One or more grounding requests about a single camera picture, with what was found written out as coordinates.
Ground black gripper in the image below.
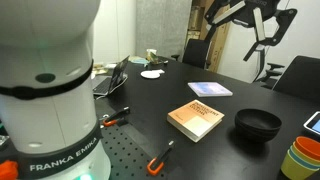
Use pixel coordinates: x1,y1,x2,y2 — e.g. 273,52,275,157
212,0,297,61

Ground yellow plastic cup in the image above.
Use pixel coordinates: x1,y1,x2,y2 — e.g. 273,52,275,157
292,142,320,166

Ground blue plastic cup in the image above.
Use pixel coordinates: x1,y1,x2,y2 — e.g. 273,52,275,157
290,145,320,168

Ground yellow-green plastic cup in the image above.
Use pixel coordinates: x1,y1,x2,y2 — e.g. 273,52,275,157
281,151,318,180

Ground orange plastic cup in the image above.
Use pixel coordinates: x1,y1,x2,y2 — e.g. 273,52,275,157
295,136,320,160

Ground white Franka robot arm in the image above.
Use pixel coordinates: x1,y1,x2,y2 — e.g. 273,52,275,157
0,0,111,180

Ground cardboard boxes stack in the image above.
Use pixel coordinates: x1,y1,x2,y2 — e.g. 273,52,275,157
203,0,230,70

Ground black office chair centre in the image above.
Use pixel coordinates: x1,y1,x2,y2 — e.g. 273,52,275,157
182,39,211,69

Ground black office chair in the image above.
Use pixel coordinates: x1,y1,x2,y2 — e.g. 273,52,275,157
257,55,320,103
182,39,211,69

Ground black office chair right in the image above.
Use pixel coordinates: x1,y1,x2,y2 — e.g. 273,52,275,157
257,55,320,103

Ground light blue white book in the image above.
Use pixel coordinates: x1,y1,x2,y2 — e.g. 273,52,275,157
188,82,233,97

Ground white paper napkin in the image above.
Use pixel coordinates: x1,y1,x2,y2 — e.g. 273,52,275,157
152,69,165,74

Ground clutter of small items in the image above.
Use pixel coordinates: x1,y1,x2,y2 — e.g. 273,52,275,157
129,49,167,66

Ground stacked black bowls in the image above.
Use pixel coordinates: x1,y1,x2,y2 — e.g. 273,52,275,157
235,109,282,143

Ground white round paper plate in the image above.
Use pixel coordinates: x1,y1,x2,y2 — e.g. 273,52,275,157
140,71,160,79

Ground orange textbook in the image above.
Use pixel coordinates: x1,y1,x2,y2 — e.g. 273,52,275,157
167,100,224,143

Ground silver laptop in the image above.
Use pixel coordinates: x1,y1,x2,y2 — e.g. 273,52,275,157
92,57,129,96

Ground orange black clamp far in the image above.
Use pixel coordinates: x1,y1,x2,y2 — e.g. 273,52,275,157
102,107,130,127

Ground orange black clamp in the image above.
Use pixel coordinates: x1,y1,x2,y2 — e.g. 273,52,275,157
146,140,175,176
102,107,130,127

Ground orange black clamp near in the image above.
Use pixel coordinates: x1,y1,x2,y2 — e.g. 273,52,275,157
146,140,175,176

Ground black perforated mounting board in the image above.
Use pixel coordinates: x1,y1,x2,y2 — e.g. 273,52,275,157
101,125,168,180

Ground orange 3D printed part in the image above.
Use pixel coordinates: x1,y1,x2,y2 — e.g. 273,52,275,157
0,160,18,180

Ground tablet with white frame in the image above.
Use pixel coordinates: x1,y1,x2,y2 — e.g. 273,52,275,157
303,111,320,135

